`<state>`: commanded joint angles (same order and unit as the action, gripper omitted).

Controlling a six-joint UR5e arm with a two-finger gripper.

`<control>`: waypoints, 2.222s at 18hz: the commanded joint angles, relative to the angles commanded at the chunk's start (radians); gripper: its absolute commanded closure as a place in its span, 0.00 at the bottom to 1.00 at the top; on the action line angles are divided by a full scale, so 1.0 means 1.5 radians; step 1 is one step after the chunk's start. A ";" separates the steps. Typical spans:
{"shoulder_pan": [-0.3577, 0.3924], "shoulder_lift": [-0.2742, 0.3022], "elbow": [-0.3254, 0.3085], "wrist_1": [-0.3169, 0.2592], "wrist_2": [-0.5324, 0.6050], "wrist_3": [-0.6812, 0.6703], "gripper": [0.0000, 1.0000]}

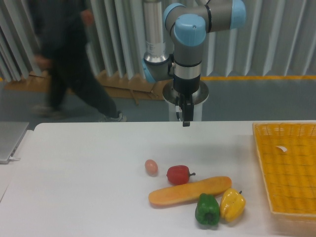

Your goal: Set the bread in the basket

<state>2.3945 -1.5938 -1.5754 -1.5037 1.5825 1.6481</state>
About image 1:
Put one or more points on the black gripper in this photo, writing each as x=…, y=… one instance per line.
x=185, y=103

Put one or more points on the long orange bread loaf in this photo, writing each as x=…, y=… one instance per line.
x=189, y=192

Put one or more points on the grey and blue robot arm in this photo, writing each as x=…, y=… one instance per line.
x=175, y=39

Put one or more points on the yellow woven basket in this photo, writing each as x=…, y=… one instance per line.
x=290, y=177

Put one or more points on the brown cardboard sheet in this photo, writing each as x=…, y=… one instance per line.
x=136, y=88

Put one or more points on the red bell pepper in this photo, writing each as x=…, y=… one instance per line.
x=179, y=174

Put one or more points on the brown egg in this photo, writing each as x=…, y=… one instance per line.
x=151, y=167

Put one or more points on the white paper scrap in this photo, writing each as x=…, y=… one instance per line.
x=282, y=148

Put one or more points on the green bell pepper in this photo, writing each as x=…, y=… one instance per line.
x=207, y=210

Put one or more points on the yellow bell pepper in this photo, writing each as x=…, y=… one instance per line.
x=232, y=204

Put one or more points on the person in dark clothes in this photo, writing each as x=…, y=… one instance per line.
x=60, y=28

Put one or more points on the silver laptop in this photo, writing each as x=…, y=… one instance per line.
x=11, y=134

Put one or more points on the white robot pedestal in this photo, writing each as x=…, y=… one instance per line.
x=197, y=108

